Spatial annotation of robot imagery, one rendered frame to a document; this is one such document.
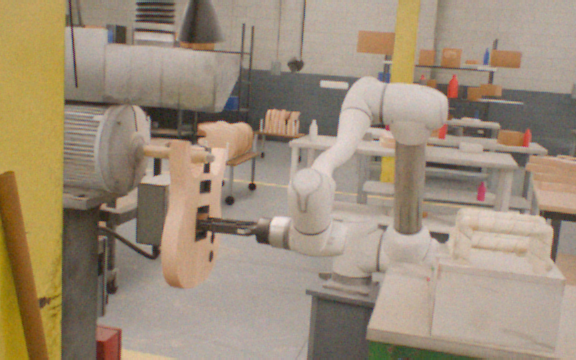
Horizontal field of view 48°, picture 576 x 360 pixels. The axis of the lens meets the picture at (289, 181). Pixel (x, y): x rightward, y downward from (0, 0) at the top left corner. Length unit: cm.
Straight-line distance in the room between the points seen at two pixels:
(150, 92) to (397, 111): 79
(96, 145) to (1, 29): 100
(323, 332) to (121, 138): 113
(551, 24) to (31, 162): 1219
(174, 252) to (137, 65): 48
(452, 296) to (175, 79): 83
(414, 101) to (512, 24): 1071
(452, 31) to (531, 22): 138
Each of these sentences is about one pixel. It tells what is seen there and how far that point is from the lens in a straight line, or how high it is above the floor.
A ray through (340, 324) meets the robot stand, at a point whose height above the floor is 59.
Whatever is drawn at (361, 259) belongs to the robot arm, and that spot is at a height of 83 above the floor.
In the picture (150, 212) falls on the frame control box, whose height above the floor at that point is 103.
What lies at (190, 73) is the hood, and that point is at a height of 147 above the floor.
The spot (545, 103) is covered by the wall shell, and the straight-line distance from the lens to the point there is 1275.
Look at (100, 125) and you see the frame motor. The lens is 178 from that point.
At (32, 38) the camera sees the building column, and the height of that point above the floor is 152.
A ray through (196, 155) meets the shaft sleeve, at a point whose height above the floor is 126.
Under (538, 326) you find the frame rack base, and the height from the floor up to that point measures 99.
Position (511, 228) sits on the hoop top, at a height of 120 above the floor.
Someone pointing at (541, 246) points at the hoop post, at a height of 117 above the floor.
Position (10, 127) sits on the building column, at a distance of 82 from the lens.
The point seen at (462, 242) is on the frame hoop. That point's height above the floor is 115.
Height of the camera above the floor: 151
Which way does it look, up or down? 10 degrees down
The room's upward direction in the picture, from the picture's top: 4 degrees clockwise
